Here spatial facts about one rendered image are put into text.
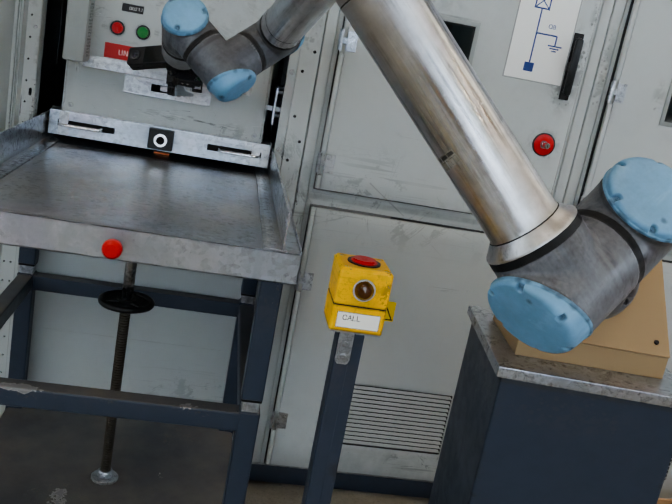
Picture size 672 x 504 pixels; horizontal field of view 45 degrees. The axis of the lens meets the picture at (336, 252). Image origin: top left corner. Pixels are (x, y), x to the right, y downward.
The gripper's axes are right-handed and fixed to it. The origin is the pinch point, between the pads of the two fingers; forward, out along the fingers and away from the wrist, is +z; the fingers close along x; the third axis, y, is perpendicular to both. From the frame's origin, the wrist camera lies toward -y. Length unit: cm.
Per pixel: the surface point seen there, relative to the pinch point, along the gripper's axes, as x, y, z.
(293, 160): -10.0, 31.6, 6.6
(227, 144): -7.8, 15.0, 9.1
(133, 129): -7.9, -8.1, 9.6
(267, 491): -91, 40, 47
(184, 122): -4.1, 3.7, 8.6
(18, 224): -50, -18, -48
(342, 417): -75, 37, -58
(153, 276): -40.6, 1.7, 24.2
